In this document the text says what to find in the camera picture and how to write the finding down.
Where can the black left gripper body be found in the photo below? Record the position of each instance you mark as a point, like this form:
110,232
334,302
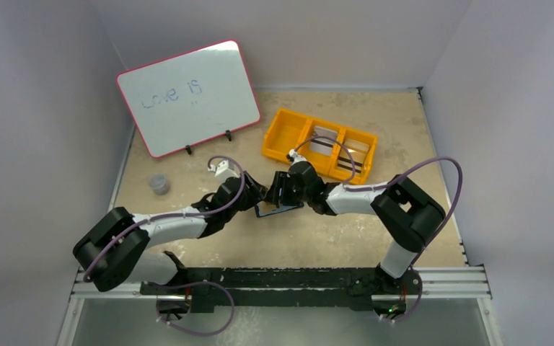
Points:
254,194

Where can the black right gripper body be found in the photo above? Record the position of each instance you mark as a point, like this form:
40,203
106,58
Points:
281,186

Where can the blue leather card holder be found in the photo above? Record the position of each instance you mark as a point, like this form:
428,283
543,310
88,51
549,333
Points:
264,209

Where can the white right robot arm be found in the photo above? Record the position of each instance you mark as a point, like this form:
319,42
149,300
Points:
408,213

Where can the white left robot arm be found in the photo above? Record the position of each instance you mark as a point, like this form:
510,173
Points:
115,246

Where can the card in middle bin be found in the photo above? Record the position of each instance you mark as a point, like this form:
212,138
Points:
323,140

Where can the card in bin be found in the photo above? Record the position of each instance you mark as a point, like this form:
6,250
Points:
353,156
323,140

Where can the card in right bin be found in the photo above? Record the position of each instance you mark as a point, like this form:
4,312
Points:
353,156

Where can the yellow plastic bin tray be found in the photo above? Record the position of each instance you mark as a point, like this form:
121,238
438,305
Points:
336,151

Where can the small clear plastic cup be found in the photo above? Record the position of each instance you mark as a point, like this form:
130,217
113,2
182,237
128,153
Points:
159,184

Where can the pink framed whiteboard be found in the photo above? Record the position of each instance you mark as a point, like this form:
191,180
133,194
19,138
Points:
181,101

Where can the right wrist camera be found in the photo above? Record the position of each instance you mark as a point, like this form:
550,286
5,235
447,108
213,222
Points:
294,157

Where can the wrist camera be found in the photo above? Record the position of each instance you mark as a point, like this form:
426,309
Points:
294,157
223,170

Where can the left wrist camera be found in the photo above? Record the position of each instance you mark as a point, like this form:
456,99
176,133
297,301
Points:
223,170

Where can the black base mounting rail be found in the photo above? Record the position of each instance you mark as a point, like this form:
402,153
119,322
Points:
355,288

